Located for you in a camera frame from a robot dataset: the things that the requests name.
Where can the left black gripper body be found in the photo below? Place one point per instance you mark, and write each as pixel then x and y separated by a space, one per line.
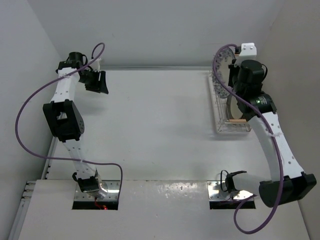
pixel 90 78

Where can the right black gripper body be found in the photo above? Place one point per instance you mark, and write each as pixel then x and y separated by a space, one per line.
pixel 234 69

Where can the blue floral ceramic plate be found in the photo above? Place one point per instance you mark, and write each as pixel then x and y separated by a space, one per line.
pixel 221 62

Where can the brown rim cream plate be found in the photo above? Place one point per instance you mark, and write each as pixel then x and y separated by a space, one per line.
pixel 232 110

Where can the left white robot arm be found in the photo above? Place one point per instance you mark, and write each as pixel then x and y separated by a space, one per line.
pixel 66 123

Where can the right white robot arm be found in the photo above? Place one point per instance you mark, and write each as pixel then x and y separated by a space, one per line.
pixel 288 181

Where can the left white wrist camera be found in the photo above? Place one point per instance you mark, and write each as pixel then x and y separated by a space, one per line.
pixel 96 65

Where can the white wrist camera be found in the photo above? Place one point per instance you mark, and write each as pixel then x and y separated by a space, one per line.
pixel 96 65
pixel 246 51

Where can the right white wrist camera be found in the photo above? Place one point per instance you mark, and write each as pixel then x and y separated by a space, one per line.
pixel 246 51

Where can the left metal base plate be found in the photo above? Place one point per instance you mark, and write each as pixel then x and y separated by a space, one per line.
pixel 109 192

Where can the metal base plate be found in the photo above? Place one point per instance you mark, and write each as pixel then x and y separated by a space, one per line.
pixel 109 192
pixel 217 192

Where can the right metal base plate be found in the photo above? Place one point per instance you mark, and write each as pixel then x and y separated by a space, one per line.
pixel 217 192

